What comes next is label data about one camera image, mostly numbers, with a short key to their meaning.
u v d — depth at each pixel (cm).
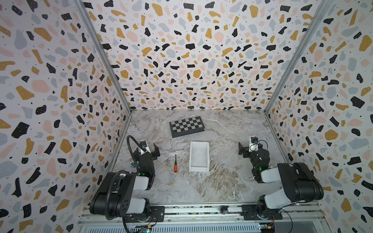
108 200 39
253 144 78
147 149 77
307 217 76
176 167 90
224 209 72
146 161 67
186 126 107
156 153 84
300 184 45
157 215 73
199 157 94
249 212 74
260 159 70
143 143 74
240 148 86
